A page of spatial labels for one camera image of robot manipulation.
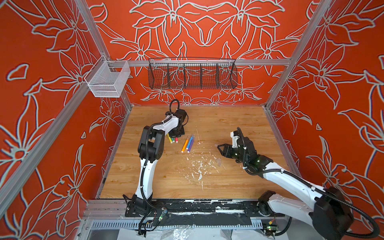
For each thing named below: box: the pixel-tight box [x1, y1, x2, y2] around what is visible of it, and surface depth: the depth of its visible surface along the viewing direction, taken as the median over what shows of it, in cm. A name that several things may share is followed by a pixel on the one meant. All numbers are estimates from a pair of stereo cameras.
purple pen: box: [187, 135, 195, 154], surface depth 99 cm
